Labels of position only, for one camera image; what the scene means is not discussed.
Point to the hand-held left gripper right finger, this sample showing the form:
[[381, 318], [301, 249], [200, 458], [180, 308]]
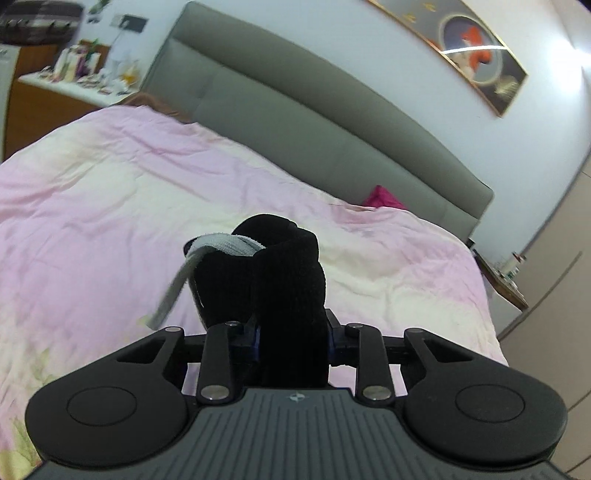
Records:
[[337, 346]]

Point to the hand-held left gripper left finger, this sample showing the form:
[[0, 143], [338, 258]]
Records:
[[240, 344]]

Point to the black pants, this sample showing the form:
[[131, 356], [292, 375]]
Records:
[[286, 295]]

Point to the magenta cloth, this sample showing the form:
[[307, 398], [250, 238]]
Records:
[[381, 198]]

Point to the pink floral quilt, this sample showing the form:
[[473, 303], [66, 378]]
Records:
[[115, 207]]

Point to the beige wardrobe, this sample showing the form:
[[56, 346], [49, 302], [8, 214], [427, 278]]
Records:
[[554, 300]]

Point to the grey upholstered headboard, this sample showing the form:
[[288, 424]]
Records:
[[323, 124]]

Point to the brown cloth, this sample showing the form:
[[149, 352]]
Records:
[[157, 104]]

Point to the white table lamp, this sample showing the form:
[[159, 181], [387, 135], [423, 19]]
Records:
[[121, 55]]

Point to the group of cosmetic bottles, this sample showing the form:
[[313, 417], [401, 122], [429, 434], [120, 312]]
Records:
[[78, 67]]

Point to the white cabinet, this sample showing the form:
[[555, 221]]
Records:
[[7, 92]]

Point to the small potted plant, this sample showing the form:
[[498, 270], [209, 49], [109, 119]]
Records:
[[97, 7]]

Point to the dark brown suitcase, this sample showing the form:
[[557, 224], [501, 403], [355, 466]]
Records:
[[37, 21]]

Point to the framed wall picture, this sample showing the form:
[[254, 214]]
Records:
[[471, 46]]

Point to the black wall socket panel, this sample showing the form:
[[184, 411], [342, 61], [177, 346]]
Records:
[[129, 23]]

